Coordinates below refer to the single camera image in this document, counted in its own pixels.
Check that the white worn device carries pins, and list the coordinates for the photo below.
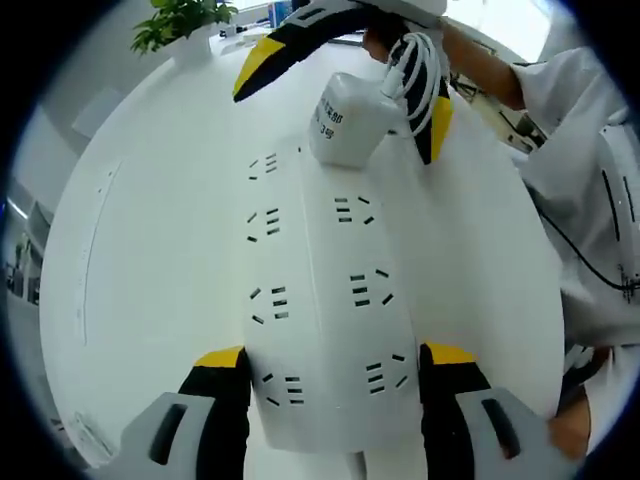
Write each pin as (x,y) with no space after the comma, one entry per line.
(622,200)

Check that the green potted plant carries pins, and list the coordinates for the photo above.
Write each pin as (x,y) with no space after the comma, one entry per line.
(175,20)

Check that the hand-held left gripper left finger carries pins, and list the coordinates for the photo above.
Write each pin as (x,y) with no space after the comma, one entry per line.
(200,415)

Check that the person in white coat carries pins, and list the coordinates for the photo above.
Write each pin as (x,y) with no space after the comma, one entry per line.
(575,150)

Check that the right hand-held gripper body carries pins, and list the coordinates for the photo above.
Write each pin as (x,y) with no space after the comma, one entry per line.
(400,6)

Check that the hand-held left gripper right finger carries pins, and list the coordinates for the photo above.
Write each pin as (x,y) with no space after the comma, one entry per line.
(465,415)

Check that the white charger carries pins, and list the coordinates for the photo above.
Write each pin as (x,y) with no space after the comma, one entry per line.
(350,125)

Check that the blue box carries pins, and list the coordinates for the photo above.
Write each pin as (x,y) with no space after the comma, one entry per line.
(280,12)

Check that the white power strip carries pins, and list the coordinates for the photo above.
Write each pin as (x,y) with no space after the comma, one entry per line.
(325,325)

